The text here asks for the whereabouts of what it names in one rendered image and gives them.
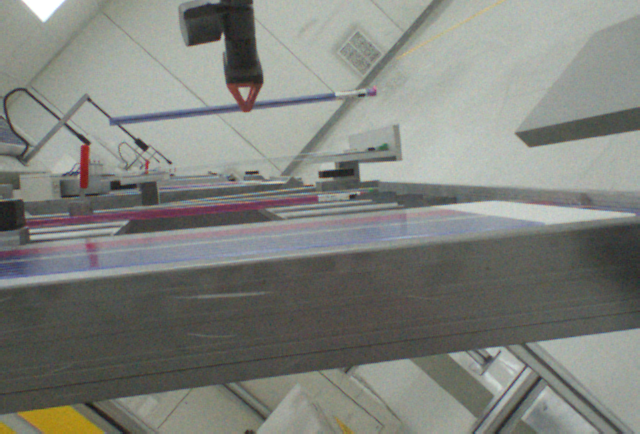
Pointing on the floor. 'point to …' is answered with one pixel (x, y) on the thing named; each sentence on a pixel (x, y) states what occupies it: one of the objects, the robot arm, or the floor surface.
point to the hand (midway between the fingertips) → (246, 106)
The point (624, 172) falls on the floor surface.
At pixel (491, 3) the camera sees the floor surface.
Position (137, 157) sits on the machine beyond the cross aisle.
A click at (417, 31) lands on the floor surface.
